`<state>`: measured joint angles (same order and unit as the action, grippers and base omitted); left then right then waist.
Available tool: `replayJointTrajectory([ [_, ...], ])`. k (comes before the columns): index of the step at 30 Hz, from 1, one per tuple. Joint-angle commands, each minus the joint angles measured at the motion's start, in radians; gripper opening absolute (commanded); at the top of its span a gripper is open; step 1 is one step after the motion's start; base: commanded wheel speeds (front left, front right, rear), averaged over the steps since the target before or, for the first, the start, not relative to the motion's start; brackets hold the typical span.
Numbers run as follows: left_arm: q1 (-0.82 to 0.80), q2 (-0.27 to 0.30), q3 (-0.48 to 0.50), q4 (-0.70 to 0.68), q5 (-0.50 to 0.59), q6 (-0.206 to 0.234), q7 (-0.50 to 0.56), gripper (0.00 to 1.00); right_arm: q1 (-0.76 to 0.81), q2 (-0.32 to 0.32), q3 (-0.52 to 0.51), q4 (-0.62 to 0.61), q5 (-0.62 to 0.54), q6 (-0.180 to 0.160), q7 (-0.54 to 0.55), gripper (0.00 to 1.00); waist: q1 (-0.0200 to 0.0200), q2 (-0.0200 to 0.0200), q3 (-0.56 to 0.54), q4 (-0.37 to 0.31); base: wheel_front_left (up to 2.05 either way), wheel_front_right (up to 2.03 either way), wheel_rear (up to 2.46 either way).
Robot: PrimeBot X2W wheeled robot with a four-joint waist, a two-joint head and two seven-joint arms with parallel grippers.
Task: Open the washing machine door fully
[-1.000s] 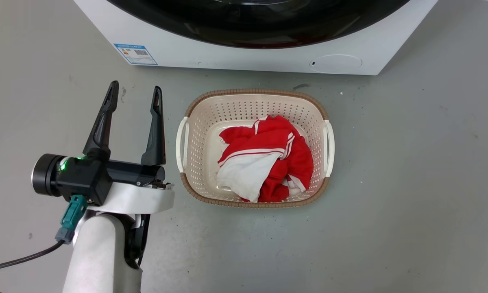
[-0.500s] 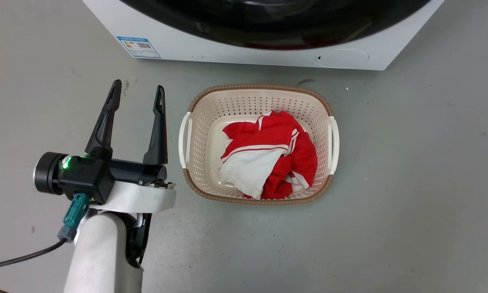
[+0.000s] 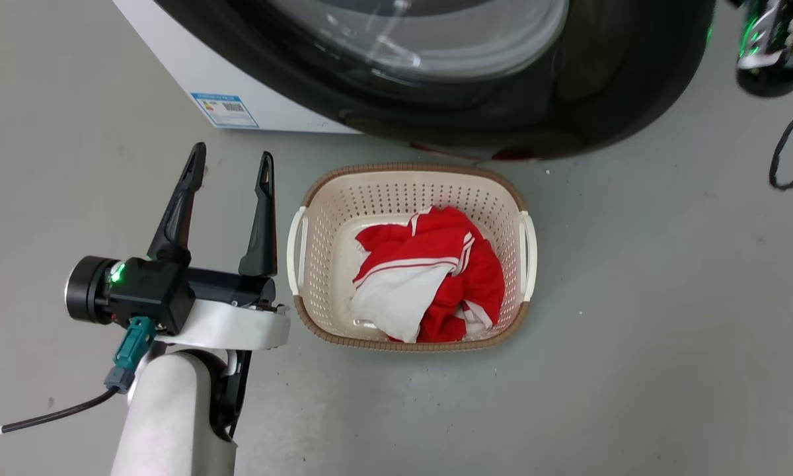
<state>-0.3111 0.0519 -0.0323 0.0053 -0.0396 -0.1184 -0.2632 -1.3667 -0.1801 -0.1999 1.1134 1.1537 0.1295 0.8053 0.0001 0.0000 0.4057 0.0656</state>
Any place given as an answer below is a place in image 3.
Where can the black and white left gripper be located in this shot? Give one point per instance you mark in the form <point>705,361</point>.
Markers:
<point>238,324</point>

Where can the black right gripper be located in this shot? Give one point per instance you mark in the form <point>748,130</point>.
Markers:
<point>770,46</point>

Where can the white washing machine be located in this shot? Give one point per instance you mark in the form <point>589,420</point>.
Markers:
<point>608,79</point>

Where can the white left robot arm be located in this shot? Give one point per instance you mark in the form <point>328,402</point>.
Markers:
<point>172,416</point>

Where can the white washing machine body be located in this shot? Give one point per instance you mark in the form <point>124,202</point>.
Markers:
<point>185,59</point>

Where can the blue energy label sticker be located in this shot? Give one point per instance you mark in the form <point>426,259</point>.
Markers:
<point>225,110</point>

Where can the beige perforated laundry basket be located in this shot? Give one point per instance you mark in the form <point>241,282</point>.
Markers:
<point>317,264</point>

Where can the red and white garment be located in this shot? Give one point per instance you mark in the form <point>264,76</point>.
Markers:
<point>436,277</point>

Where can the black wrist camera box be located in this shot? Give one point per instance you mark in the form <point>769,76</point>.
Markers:
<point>152,294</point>

